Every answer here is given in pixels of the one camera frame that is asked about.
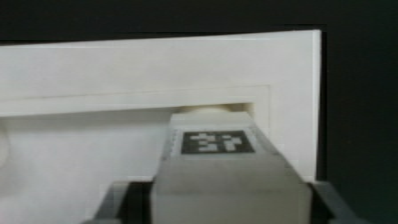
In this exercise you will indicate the white square tabletop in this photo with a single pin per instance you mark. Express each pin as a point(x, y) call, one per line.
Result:
point(90, 93)

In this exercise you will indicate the white table leg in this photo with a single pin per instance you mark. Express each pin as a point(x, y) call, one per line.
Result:
point(226, 182)

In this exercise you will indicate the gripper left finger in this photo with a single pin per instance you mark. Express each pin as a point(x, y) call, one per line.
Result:
point(125, 207)

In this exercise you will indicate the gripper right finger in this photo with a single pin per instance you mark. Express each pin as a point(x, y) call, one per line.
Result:
point(331, 211)

